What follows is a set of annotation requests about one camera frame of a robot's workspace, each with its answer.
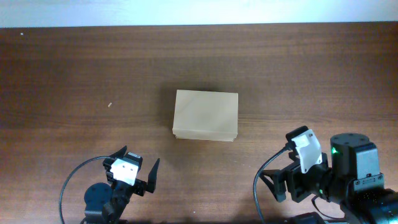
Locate brown cardboard box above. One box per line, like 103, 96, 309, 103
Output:
172, 90, 239, 142

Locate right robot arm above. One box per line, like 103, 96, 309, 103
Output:
252, 126, 397, 223

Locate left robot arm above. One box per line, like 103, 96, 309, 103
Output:
84, 146, 160, 224

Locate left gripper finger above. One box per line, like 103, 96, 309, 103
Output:
110, 146, 127, 158
147, 158, 160, 194

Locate left black cable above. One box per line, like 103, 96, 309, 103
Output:
58, 156, 116, 224

